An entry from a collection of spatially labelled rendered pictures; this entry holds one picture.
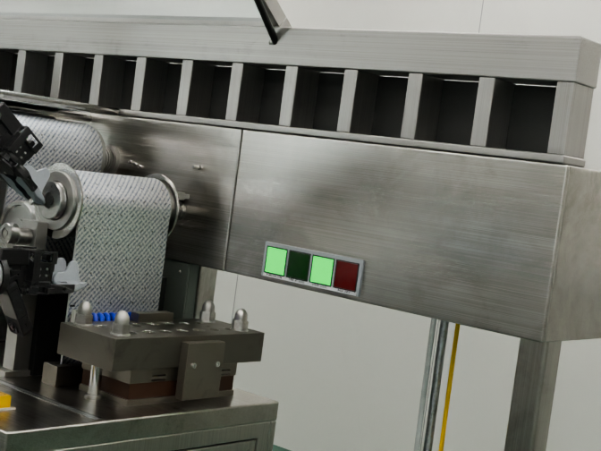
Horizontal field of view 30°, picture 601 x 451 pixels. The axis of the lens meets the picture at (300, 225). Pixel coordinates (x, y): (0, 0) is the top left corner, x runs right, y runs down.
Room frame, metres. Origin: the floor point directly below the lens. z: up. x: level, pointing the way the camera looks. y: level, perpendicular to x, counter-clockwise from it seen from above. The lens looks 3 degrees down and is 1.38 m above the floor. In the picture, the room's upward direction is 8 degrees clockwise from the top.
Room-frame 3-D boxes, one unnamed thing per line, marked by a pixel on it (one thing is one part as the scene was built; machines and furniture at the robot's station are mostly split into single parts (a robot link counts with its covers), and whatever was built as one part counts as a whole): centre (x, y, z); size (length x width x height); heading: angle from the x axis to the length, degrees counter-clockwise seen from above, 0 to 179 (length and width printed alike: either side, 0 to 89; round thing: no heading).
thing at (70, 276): (2.13, 0.42, 1.11); 0.09 x 0.03 x 0.06; 139
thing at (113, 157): (2.57, 0.48, 1.33); 0.07 x 0.07 x 0.07; 50
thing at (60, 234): (2.19, 0.47, 1.25); 0.15 x 0.01 x 0.15; 50
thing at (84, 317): (2.10, 0.38, 1.05); 0.04 x 0.04 x 0.04
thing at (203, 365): (2.15, 0.15, 0.96); 0.10 x 0.03 x 0.11; 140
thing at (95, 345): (2.19, 0.23, 1.00); 0.40 x 0.16 x 0.06; 140
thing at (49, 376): (2.24, 0.35, 0.92); 0.28 x 0.04 x 0.04; 140
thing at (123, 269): (2.24, 0.35, 1.11); 0.23 x 0.01 x 0.18; 140
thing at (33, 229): (2.18, 0.53, 1.05); 0.06 x 0.05 x 0.31; 140
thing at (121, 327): (2.04, 0.30, 1.05); 0.04 x 0.04 x 0.04
